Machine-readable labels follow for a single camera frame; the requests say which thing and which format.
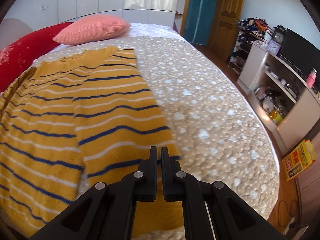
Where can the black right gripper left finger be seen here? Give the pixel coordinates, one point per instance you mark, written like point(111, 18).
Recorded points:
point(106, 211)

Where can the teal door curtain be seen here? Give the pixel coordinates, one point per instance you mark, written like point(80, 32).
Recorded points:
point(198, 22)

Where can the pink knit pillow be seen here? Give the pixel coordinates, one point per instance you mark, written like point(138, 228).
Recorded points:
point(92, 28)

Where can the white glossy wardrobe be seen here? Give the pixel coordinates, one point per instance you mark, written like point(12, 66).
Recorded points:
point(161, 12)

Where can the red embroidered pillow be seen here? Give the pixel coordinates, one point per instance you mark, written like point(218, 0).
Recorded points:
point(19, 56)

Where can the pile of clothes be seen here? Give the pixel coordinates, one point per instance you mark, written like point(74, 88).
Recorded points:
point(256, 26)

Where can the purple alarm clock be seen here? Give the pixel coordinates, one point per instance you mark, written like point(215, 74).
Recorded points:
point(273, 47)

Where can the pink water bottle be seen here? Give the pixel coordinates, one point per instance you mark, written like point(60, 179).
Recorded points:
point(311, 79)

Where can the beige dotted quilted bedspread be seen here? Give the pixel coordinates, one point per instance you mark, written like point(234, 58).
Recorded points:
point(217, 134)

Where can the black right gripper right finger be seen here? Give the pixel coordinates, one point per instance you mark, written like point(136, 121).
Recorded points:
point(211, 211)

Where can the yellow printed box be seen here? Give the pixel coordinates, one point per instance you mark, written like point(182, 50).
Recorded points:
point(302, 157)

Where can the white bed headboard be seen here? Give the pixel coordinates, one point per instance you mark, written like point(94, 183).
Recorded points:
point(11, 30)

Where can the dark mantel clock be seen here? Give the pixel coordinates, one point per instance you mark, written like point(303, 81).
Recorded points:
point(279, 34)

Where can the yellow bottle on shelf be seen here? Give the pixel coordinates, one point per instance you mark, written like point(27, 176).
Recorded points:
point(276, 116)

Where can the black television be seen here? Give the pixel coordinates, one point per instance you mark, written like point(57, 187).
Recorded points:
point(302, 55)

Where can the white shelf unit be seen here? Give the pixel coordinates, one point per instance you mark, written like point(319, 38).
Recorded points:
point(270, 84)

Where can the yellow striped knit sweater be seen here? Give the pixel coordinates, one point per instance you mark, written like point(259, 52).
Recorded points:
point(88, 115)

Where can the wall power socket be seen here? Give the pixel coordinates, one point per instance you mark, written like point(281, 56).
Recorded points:
point(44, 7)

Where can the wooden door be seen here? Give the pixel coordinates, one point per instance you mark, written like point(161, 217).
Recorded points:
point(224, 29)

